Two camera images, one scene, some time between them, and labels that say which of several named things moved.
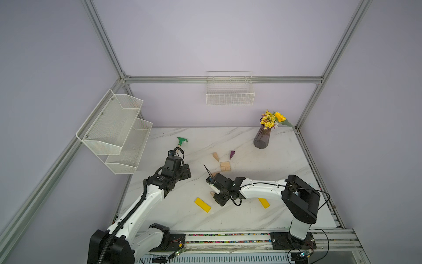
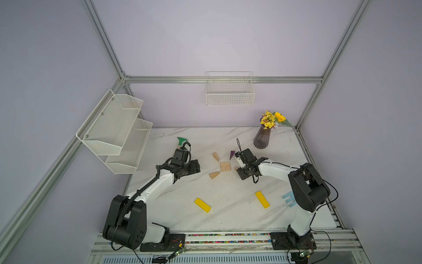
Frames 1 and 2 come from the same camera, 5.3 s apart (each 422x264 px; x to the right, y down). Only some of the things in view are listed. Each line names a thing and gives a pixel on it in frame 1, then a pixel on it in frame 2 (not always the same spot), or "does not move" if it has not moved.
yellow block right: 264,202 does not move
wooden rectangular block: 225,167 does not move
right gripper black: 220,200 → 242,174
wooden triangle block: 215,155 does not move
